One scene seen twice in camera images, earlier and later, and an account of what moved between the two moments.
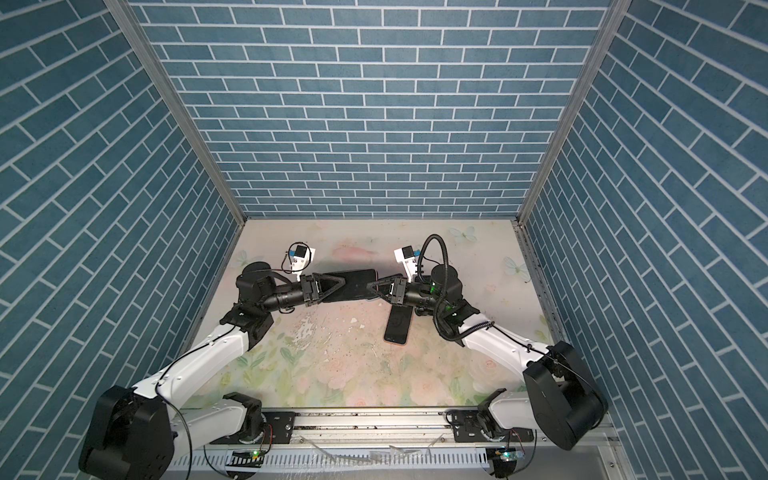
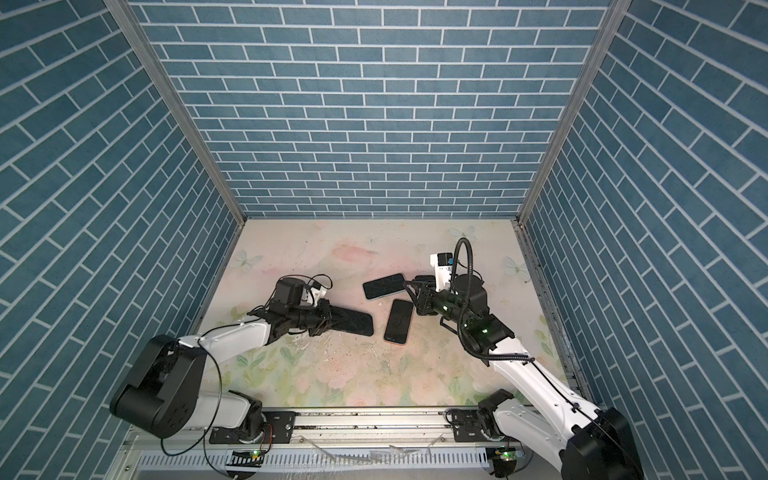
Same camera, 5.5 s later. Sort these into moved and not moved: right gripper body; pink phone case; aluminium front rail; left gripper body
Moved: right gripper body; left gripper body
Not moved: pink phone case; aluminium front rail
